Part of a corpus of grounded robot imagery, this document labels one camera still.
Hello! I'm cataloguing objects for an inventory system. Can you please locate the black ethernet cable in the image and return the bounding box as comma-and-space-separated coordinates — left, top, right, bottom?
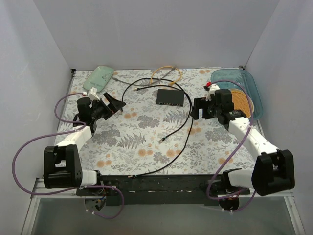
121, 78, 193, 178

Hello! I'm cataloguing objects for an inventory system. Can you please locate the black network switch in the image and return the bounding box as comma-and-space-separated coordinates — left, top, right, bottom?
156, 89, 184, 107

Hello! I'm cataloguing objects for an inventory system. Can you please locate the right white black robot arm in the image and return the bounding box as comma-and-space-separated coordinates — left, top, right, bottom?
191, 86, 295, 196

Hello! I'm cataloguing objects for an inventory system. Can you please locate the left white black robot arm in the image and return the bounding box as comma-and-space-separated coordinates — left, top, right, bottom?
44, 93, 126, 196

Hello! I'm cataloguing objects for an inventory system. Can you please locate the orange woven round coaster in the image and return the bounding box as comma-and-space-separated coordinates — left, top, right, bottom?
230, 89, 254, 118

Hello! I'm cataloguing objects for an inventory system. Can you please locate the teal plastic tray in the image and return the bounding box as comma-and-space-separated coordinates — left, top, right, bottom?
211, 69, 263, 120

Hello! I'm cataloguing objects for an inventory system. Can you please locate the floral patterned table mat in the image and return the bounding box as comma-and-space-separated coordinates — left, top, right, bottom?
50, 68, 265, 176

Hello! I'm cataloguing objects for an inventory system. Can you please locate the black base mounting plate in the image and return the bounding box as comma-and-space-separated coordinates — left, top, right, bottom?
76, 174, 251, 207

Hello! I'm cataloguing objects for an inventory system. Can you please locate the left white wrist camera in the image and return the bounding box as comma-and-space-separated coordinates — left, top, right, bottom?
87, 87, 100, 101

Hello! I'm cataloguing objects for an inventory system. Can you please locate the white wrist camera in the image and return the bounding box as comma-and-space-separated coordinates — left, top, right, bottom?
87, 87, 100, 101
204, 82, 220, 101

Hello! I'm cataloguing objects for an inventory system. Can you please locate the grey ethernet cable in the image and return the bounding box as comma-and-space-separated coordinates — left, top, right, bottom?
112, 66, 177, 88

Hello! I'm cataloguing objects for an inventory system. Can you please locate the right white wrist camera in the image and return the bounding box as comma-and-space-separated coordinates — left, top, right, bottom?
204, 82, 220, 101

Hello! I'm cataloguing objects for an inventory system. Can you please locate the yellow ethernet cable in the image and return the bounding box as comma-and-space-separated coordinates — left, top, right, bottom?
149, 65, 183, 86

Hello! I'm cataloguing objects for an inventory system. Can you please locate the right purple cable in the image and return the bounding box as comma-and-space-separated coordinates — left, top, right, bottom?
206, 80, 257, 212

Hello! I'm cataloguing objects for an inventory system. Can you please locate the purple cable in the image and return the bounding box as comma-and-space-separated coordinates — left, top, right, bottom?
12, 92, 125, 219
206, 80, 257, 212

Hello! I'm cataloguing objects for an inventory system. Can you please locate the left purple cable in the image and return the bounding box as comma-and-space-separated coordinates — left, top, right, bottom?
12, 92, 125, 219

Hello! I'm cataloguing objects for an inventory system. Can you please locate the aluminium frame rail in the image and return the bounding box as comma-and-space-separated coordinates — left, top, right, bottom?
22, 180, 305, 235

